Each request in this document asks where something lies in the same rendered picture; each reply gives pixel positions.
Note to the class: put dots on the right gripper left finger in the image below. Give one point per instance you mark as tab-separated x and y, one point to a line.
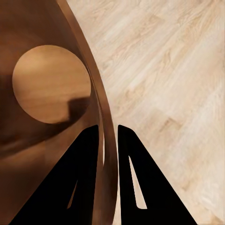
76	169

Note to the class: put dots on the trash can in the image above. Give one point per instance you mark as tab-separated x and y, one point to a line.
50	91

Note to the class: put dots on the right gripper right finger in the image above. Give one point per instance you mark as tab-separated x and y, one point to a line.
164	207

